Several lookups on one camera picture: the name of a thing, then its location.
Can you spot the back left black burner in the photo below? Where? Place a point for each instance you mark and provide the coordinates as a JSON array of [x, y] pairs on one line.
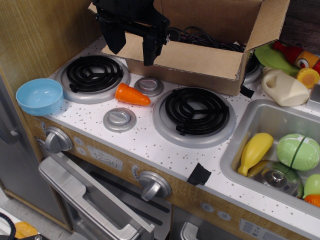
[[92, 79]]

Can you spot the orange toy carrot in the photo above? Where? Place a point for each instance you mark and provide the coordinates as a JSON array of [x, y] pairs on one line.
[[125, 93]]

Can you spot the yellow object on floor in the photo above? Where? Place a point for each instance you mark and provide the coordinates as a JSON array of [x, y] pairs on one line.
[[24, 229]]

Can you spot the oven clock display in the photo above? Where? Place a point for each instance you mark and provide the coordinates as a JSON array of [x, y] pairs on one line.
[[105, 158]]

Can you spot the silver oven door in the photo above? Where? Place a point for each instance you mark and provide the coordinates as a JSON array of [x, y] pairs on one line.
[[103, 206]]

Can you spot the light blue plastic bowl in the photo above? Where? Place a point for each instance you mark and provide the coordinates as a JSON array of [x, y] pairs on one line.
[[40, 97]]

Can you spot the black tape on box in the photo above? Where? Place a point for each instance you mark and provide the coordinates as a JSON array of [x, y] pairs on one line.
[[246, 92]]

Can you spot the black burner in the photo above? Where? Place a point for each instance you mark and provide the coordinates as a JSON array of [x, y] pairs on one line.
[[194, 117], [92, 79]]

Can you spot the light green toy fruit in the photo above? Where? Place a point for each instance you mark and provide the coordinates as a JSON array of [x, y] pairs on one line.
[[312, 185]]

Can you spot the front right black burner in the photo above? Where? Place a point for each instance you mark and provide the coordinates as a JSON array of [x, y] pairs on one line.
[[194, 117]]

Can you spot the left silver oven dial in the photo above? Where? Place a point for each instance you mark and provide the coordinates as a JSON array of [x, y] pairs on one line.
[[57, 141]]

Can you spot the black tape piece front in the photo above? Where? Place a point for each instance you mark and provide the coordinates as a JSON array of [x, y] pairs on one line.
[[199, 175]]

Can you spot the silver dishwasher handle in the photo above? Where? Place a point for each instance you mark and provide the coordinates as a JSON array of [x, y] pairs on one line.
[[189, 231]]

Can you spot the right silver oven dial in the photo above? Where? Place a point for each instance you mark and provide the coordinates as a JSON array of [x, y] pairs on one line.
[[153, 185]]

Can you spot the grey toy fridge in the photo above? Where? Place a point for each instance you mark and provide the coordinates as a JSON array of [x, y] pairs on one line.
[[19, 174]]

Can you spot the green toy lettuce leaf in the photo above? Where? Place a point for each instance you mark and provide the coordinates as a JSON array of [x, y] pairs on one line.
[[275, 59]]

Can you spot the back right burner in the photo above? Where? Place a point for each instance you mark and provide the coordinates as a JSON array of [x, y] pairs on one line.
[[253, 71]]

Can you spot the yellow toy corn piece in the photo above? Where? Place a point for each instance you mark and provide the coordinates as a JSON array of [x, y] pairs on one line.
[[308, 77]]

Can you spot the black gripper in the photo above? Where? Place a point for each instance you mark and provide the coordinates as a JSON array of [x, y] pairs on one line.
[[138, 17]]

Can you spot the brown cardboard box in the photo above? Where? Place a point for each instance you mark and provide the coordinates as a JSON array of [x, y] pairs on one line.
[[251, 23]]

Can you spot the steel pot lid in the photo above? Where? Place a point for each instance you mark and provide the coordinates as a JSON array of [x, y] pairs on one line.
[[278, 176]]

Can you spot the upper silver stovetop knob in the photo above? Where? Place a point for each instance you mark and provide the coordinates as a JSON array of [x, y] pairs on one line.
[[149, 86]]

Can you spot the cream toy milk jug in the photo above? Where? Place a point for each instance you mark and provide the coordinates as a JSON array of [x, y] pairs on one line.
[[284, 89]]

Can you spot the silver stovetop knob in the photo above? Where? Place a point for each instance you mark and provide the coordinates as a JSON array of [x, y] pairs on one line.
[[149, 86], [119, 120]]

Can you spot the silver toy sink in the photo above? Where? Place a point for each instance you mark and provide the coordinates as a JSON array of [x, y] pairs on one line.
[[273, 151]]

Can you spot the lower silver stovetop knob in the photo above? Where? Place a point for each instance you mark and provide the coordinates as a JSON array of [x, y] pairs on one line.
[[119, 120]]

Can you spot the green toy cabbage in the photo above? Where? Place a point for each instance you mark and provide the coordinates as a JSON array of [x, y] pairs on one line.
[[298, 152]]

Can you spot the silver oven dial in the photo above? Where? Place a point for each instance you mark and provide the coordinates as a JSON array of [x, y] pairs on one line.
[[153, 185], [57, 141]]

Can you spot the red toy ketchup bottle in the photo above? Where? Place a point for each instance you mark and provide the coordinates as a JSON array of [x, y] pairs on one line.
[[298, 56]]

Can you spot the orange toy piece in sink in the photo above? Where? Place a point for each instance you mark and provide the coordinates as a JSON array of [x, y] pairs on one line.
[[313, 199]]

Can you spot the yellow toy squash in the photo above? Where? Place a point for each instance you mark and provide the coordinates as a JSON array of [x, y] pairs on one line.
[[254, 151]]

